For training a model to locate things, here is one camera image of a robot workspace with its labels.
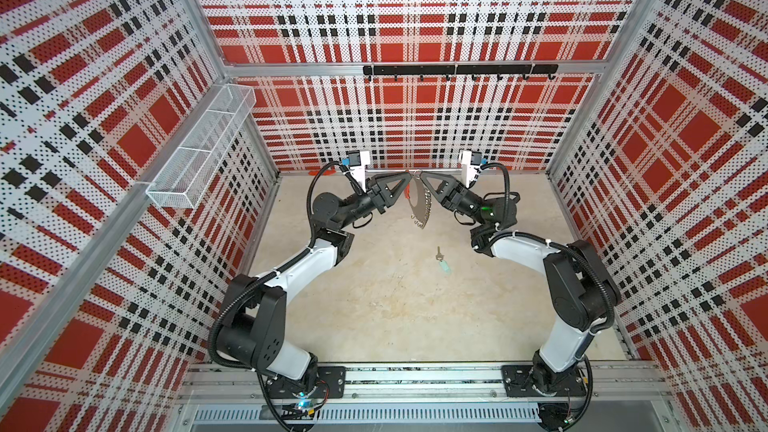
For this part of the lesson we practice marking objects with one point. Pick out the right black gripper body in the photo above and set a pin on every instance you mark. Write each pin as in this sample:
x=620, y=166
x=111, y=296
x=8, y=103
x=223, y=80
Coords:
x=466, y=203

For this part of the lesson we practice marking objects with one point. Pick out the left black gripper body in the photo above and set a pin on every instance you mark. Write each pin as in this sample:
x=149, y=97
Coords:
x=358, y=207

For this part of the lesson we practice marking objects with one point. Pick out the grey key organizer red handle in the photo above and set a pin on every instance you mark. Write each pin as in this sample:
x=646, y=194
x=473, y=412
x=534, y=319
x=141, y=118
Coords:
x=419, y=199

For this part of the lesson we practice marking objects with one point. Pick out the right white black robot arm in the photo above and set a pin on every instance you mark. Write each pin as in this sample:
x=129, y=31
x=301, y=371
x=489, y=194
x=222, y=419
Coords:
x=582, y=293

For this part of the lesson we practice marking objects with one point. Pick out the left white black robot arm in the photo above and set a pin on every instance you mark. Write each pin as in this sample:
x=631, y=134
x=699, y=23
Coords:
x=249, y=332

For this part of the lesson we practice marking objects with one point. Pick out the small key with teal tag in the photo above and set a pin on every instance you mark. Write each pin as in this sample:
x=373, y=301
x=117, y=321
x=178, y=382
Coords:
x=442, y=262

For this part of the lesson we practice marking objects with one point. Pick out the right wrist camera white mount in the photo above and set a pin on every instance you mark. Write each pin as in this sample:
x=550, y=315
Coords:
x=471, y=163

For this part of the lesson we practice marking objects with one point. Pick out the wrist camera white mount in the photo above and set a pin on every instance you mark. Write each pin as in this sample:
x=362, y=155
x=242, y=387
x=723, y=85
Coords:
x=355, y=165
x=471, y=163

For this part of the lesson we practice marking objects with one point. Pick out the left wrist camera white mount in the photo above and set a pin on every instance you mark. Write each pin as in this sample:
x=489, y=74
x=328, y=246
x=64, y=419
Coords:
x=355, y=165

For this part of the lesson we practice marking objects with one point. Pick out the black hook rail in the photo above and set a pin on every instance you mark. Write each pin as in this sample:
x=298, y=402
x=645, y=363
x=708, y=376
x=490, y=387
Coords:
x=523, y=70

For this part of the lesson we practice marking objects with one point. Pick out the white wire mesh basket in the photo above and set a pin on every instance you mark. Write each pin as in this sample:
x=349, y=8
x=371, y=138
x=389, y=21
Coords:
x=186, y=175

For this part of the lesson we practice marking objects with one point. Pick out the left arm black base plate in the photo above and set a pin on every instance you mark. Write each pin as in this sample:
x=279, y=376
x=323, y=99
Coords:
x=318, y=382

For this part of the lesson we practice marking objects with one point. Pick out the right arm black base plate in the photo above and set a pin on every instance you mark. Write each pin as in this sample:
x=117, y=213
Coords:
x=522, y=381

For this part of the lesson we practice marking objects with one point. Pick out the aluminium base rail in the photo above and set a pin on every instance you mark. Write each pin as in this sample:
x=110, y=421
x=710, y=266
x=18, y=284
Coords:
x=470, y=396

